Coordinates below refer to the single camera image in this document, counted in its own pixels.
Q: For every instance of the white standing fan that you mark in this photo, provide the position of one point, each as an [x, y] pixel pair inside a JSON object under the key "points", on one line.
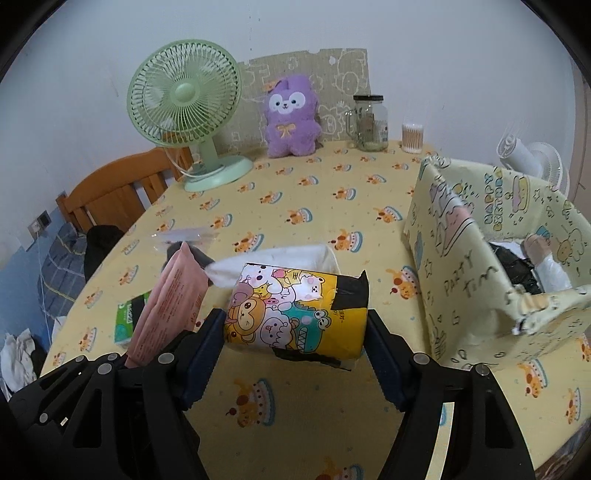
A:
{"points": [[537, 159]]}

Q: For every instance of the white crumpled cloth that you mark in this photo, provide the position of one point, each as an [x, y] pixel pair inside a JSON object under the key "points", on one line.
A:
{"points": [[17, 369]]}

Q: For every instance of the black plastic bag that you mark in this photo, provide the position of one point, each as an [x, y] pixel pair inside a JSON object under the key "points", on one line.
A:
{"points": [[520, 271]]}

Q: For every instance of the black garment on chair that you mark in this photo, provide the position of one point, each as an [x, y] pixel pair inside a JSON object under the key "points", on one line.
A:
{"points": [[100, 240]]}

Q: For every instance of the green desk fan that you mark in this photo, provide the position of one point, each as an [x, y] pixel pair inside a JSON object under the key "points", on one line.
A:
{"points": [[179, 98]]}

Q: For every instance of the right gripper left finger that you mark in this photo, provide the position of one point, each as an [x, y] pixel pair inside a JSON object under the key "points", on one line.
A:
{"points": [[171, 383]]}

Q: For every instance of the glass jar with lid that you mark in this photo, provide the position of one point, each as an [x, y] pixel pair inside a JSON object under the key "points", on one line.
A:
{"points": [[367, 123]]}

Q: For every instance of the yellow patterned tablecloth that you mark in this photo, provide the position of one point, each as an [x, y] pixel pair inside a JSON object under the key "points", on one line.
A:
{"points": [[262, 417]]}

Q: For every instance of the yellow cartoon tissue pack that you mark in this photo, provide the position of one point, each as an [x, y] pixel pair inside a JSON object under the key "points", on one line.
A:
{"points": [[299, 315]]}

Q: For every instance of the wall power outlet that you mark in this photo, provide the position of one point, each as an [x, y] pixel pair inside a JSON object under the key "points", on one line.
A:
{"points": [[39, 225]]}

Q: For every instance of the white plastic bag roll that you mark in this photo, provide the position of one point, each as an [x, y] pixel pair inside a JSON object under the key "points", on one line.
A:
{"points": [[549, 272]]}

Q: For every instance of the green tissue pack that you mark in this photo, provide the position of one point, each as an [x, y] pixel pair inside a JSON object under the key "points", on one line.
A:
{"points": [[127, 317]]}

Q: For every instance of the purple plush bunny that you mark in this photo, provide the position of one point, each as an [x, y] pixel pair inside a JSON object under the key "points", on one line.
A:
{"points": [[291, 118]]}

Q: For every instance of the pink wipes pack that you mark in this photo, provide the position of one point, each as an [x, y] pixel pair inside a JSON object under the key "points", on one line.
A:
{"points": [[172, 307]]}

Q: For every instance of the clear plastic zip bag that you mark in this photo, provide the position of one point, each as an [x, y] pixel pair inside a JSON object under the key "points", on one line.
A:
{"points": [[200, 237]]}

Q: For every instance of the grey drawstring pouch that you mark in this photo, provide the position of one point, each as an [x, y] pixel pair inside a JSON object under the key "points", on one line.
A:
{"points": [[187, 250]]}

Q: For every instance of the patterned paper storage box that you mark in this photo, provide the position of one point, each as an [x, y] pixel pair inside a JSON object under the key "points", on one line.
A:
{"points": [[475, 312]]}

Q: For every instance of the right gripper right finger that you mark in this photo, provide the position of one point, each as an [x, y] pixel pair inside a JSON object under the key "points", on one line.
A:
{"points": [[486, 441]]}

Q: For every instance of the wooden bed headboard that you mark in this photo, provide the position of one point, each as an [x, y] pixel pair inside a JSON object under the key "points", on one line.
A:
{"points": [[108, 196]]}

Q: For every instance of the blue plaid pillow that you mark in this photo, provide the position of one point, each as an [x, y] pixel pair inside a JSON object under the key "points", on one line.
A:
{"points": [[61, 277]]}

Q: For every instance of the patterned cardboard backboard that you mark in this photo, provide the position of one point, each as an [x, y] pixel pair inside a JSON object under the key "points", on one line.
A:
{"points": [[336, 75]]}

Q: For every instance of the white towel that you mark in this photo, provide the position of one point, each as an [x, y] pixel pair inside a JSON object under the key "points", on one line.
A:
{"points": [[319, 258]]}

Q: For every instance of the cotton swab container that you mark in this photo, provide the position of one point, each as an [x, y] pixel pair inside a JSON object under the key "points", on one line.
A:
{"points": [[412, 137]]}

